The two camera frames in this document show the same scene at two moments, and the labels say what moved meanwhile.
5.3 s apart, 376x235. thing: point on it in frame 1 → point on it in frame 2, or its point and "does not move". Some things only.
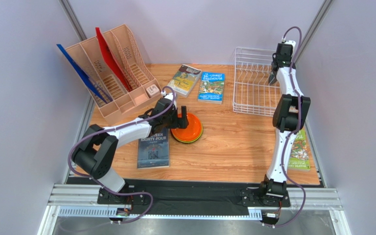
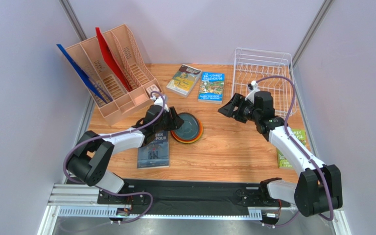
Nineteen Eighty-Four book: (153, 150) does not move
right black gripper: (274, 67) → (237, 107)
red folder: (112, 60) does not move
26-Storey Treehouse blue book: (211, 87) does not move
